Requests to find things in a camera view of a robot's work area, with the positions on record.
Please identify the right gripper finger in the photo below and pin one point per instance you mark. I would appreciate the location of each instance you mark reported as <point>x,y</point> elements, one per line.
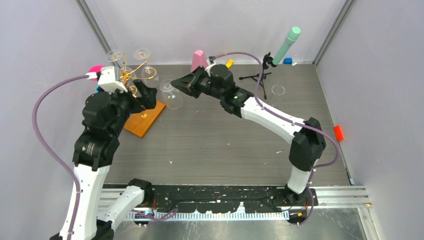
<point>192,92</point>
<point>186,82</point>

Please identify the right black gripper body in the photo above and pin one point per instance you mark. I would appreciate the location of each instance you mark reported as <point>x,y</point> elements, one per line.
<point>204,85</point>

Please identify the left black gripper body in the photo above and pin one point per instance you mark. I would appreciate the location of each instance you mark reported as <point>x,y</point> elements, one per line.
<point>130,103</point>

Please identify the short ribbed clear glass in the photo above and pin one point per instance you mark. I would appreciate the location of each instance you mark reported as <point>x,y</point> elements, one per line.
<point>171,96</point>

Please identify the tall clear wine glass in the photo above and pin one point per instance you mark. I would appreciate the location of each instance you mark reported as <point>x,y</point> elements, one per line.
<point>278,90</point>

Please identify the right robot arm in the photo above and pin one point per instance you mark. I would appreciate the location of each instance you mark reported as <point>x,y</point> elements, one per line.
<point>306,144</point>

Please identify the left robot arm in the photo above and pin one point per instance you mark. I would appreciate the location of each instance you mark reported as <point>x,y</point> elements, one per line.
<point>105,115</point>

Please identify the clear wine glass back right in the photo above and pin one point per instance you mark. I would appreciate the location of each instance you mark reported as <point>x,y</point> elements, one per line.
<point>142,54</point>

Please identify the pink wine glass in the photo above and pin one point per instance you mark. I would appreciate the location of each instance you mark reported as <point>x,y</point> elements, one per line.
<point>94,72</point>

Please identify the clear wine glass back left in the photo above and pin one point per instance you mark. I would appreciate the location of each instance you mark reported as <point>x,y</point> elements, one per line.
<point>114,55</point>

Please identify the pink metronome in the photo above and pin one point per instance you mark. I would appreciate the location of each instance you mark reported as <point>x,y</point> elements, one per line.
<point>199,59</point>

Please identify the yellow block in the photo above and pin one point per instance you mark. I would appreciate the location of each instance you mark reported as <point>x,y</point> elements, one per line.
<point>229,63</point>

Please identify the black tripod stand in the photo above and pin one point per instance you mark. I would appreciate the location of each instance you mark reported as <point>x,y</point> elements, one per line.
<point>260,77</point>

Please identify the blue block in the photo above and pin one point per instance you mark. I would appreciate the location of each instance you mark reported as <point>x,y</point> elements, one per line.
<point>287,61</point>

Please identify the mint green microphone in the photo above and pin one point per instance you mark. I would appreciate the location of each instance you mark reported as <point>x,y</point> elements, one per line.
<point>291,37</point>

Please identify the red block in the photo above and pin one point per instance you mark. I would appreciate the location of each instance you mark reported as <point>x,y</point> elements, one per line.
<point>338,133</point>

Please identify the gold wire glass rack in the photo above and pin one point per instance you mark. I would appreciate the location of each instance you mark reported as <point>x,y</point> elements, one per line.
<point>147,73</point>

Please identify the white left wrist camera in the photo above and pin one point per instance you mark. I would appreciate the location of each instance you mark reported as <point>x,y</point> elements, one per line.
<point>109,80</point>

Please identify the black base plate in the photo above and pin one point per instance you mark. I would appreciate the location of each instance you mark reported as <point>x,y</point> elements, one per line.
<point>220,199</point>

